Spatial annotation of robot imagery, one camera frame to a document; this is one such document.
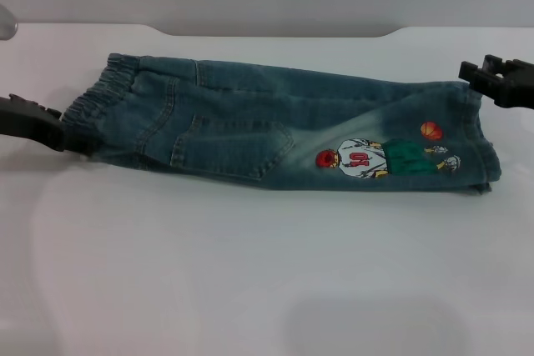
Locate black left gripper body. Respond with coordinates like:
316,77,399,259
0,93,43,145

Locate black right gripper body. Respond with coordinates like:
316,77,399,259
503,57,534,109

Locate blue denim shorts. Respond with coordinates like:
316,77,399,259
61,52,502,198

